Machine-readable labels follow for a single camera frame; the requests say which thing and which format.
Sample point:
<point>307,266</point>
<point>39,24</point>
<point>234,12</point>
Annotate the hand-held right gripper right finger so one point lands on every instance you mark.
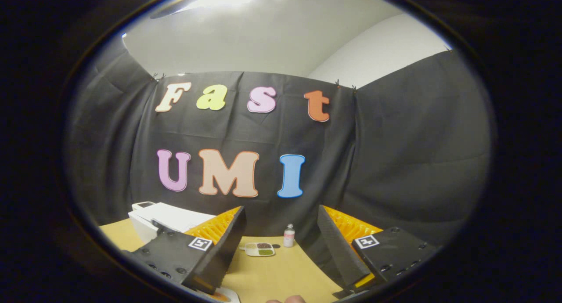
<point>333,246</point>

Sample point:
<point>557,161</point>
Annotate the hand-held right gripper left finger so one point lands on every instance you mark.
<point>228,243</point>

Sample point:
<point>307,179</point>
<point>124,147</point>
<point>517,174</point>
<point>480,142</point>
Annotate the white microwave oven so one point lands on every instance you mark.
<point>175,216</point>

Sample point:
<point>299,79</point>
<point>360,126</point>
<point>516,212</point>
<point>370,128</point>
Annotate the white divided dish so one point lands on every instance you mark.
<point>259,249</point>

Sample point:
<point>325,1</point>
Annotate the small bottle with pink label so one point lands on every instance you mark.
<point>289,237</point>

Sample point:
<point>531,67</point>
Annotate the white square plate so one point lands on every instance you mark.
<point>232,294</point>

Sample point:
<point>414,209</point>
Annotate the white toaster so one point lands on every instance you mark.
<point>142,204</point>

